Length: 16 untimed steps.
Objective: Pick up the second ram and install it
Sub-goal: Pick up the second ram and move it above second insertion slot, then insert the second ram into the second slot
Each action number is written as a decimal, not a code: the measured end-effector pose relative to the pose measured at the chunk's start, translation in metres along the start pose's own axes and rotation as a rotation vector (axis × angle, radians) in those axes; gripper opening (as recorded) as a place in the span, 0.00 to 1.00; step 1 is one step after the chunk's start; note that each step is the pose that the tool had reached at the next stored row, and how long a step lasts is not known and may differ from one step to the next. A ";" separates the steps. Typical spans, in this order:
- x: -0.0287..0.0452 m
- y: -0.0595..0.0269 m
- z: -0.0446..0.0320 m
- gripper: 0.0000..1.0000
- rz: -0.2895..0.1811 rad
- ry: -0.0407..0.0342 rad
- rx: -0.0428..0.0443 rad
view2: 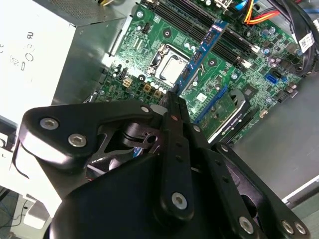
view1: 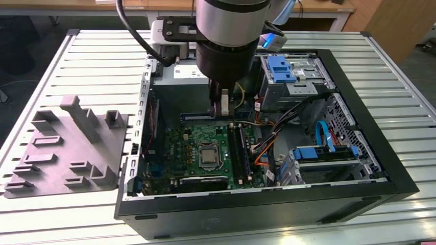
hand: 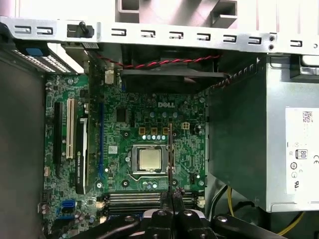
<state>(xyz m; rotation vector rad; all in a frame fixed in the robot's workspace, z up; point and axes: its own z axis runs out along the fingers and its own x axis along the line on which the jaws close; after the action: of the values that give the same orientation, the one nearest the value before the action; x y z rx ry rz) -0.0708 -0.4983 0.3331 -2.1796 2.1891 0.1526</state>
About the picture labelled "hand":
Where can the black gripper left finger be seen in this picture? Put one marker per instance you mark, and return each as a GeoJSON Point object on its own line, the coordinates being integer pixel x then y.
{"type": "Point", "coordinates": [160, 226]}

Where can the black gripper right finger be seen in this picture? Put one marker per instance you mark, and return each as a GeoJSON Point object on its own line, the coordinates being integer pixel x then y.
{"type": "Point", "coordinates": [189, 226]}

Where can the RAM stick with black chips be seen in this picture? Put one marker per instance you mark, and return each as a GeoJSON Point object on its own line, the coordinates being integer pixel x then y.
{"type": "Point", "coordinates": [170, 154]}

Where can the black RAM slot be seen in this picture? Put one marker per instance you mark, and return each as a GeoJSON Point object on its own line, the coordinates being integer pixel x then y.
{"type": "Point", "coordinates": [134, 208]}
{"type": "Point", "coordinates": [134, 199]}
{"type": "Point", "coordinates": [134, 194]}
{"type": "Point", "coordinates": [134, 203]}

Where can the metal locking lever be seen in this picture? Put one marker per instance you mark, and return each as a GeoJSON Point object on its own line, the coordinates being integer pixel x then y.
{"type": "Point", "coordinates": [152, 177]}

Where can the silver CPU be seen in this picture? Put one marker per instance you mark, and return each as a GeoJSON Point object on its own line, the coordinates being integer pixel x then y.
{"type": "Point", "coordinates": [149, 159]}

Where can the black CPU socket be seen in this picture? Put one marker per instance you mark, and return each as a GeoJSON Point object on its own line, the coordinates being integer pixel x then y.
{"type": "Point", "coordinates": [135, 159]}

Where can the green Dell motherboard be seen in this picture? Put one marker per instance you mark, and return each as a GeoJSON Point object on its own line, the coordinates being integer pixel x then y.
{"type": "Point", "coordinates": [192, 149]}

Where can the black Nvidia graphics card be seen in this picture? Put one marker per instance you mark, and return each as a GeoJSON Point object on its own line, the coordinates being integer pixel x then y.
{"type": "Point", "coordinates": [81, 154]}

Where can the white expansion slot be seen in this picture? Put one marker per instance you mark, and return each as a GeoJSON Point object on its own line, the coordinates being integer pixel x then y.
{"type": "Point", "coordinates": [70, 129]}

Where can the black expansion slot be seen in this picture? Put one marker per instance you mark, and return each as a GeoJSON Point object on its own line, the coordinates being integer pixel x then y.
{"type": "Point", "coordinates": [57, 134]}

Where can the black case fan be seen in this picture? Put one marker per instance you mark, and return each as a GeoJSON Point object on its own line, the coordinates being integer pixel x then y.
{"type": "Point", "coordinates": [162, 79]}

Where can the grey metal power supply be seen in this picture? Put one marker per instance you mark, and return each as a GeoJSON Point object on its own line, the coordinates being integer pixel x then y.
{"type": "Point", "coordinates": [274, 94]}

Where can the black open PC case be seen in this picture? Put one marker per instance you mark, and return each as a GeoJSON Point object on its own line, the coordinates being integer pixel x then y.
{"type": "Point", "coordinates": [133, 35]}

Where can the blue card retention latch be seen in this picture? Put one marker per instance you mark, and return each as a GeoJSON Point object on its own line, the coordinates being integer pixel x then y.
{"type": "Point", "coordinates": [37, 51]}

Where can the grey plastic parts rack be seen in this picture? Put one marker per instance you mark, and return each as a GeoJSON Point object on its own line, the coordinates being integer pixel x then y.
{"type": "Point", "coordinates": [174, 12]}

